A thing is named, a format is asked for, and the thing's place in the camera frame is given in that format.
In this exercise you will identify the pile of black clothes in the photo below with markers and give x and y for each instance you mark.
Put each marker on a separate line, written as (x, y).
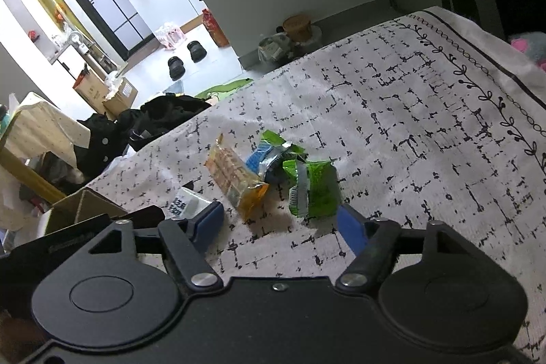
(162, 112)

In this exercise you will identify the orange cracker packet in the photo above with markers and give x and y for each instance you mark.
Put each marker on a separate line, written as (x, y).
(234, 176)

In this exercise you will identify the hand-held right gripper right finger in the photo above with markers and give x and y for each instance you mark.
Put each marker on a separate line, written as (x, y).
(350, 227)

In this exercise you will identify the brown woven basket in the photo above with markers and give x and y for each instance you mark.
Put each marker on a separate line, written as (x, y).
(297, 28)

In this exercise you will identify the brown cardboard box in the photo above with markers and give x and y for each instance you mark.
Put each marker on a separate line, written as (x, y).
(72, 210)

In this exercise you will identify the green floor mat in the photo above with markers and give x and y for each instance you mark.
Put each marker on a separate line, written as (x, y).
(226, 87)

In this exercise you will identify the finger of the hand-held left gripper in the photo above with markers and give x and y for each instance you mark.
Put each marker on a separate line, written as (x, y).
(147, 214)

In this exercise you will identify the open cardboard box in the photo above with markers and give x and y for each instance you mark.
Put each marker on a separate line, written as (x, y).
(121, 95)

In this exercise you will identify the tall cardboard box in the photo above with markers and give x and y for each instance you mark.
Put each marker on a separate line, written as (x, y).
(91, 89)

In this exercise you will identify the table with cream cloth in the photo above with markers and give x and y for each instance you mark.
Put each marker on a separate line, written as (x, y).
(38, 125)

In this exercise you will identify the red bag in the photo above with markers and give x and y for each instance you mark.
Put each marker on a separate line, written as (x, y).
(215, 29)

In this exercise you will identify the patterned bed sheet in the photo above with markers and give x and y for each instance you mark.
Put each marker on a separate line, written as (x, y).
(405, 133)

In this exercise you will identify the pink plush toy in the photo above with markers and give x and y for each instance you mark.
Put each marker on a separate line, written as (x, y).
(531, 48)

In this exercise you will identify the small white cabinet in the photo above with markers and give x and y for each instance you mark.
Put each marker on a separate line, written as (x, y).
(72, 59)

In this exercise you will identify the pink plastic bag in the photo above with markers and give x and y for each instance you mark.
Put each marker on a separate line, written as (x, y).
(169, 35)

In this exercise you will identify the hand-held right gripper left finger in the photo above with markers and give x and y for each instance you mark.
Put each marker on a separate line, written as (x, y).
(209, 219)

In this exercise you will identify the blue snack packet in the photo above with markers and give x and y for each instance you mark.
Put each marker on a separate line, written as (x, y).
(261, 160)

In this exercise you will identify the white packet with black print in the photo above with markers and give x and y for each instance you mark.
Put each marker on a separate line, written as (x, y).
(187, 204)

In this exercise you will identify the grey plastic bag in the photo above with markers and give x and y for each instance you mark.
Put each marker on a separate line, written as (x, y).
(275, 48)

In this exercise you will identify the dark green snack packet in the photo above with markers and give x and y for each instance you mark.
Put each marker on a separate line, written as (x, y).
(279, 168)

